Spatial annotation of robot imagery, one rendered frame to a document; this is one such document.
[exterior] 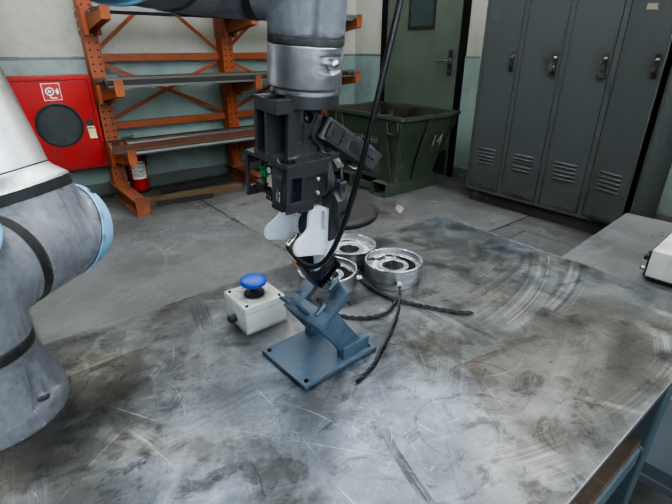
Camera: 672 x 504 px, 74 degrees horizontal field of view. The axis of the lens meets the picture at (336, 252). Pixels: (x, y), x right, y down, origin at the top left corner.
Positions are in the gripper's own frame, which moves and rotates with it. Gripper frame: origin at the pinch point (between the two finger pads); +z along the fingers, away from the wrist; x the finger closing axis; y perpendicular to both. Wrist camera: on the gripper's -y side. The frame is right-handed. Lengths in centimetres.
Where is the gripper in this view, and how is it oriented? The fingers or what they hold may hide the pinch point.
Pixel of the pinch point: (311, 254)
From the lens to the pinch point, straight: 56.9
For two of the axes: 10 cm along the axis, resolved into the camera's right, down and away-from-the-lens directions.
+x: 7.1, 3.8, -5.9
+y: -7.0, 3.1, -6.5
